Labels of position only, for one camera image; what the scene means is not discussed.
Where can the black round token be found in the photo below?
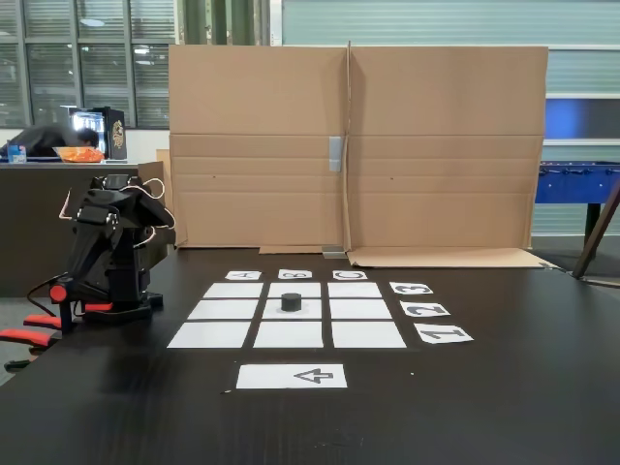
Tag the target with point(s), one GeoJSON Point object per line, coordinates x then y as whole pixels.
{"type": "Point", "coordinates": [291, 301]}

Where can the white blank grid sheet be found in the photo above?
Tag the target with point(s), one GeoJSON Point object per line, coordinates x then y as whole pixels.
{"type": "Point", "coordinates": [312, 312]}
{"type": "Point", "coordinates": [223, 309]}
{"type": "Point", "coordinates": [312, 290]}
{"type": "Point", "coordinates": [233, 290]}
{"type": "Point", "coordinates": [368, 335]}
{"type": "Point", "coordinates": [355, 290]}
{"type": "Point", "coordinates": [209, 335]}
{"type": "Point", "coordinates": [361, 309]}
{"type": "Point", "coordinates": [288, 335]}

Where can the small brown cardboard sheet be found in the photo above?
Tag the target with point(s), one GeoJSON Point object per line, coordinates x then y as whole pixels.
{"type": "Point", "coordinates": [150, 184]}

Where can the bowl of orange snacks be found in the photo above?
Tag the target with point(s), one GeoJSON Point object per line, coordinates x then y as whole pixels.
{"type": "Point", "coordinates": [80, 155]}

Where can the black clamp with red knob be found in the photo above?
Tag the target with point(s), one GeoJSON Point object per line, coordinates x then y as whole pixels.
{"type": "Point", "coordinates": [63, 300]}

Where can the dark brown counter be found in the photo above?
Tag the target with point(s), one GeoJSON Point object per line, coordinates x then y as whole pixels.
{"type": "Point", "coordinates": [34, 218]}

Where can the black mini fridge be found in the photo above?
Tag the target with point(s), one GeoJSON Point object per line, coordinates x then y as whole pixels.
{"type": "Point", "coordinates": [116, 133]}

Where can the person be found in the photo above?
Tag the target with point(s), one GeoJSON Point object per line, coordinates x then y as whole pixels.
{"type": "Point", "coordinates": [48, 140]}

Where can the paper label letter A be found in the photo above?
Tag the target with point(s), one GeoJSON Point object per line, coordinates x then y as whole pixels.
{"type": "Point", "coordinates": [229, 276]}

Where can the paper label letter B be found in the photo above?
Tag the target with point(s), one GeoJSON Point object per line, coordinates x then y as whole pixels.
{"type": "Point", "coordinates": [283, 274]}

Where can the large brown cardboard panel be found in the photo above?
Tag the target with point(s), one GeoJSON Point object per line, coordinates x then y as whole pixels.
{"type": "Point", "coordinates": [257, 97]}

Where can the paper label letter C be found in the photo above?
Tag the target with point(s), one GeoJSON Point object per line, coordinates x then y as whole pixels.
{"type": "Point", "coordinates": [336, 275]}

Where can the grey tape strip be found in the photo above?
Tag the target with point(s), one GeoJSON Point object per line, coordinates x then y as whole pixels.
{"type": "Point", "coordinates": [335, 154]}

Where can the white arrow paper sheet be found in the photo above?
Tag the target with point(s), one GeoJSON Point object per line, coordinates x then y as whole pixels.
{"type": "Point", "coordinates": [319, 375]}

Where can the paper label number 3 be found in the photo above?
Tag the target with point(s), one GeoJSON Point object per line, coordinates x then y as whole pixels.
{"type": "Point", "coordinates": [394, 288]}

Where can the paper label number 2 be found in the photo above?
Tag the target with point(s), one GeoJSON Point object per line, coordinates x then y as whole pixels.
{"type": "Point", "coordinates": [407, 310]}

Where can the paper label number 1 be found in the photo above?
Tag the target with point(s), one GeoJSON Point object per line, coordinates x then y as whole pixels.
{"type": "Point", "coordinates": [424, 334]}

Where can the large cardboard panel with flap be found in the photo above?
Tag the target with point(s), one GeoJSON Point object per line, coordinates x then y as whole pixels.
{"type": "Point", "coordinates": [445, 97]}

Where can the blue foosball table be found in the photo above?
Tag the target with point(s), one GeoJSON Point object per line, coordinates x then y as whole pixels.
{"type": "Point", "coordinates": [576, 184]}

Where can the brown wooden stand leg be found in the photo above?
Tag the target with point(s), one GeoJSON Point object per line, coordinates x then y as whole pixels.
{"type": "Point", "coordinates": [598, 230]}

